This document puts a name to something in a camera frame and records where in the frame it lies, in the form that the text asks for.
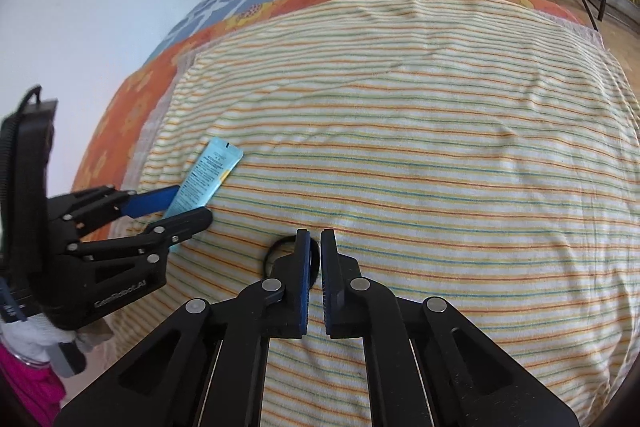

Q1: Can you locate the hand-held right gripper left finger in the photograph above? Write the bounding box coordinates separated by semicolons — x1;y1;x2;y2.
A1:
52;228;313;427

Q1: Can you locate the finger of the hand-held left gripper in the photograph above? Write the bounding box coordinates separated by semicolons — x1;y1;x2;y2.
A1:
47;185;182;239
66;206;214;269

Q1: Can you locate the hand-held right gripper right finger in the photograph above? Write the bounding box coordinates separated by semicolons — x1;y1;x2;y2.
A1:
320;228;581;427

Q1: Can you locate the black ring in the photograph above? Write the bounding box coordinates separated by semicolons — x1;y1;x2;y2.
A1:
263;236;322;295

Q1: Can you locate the light blue tube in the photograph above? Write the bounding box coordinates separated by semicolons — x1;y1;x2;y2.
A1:
164;137;245;220

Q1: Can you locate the person's left forearm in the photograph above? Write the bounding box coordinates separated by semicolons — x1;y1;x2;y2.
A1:
0;342;66;427

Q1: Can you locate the person's left hand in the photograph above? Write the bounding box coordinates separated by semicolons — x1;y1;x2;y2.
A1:
0;317;113;365

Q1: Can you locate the orange printed bedsheet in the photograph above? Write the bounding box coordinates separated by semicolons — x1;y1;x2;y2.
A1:
70;0;603;208

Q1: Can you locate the striped fringed towel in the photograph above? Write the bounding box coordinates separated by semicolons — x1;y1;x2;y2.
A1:
105;0;640;427

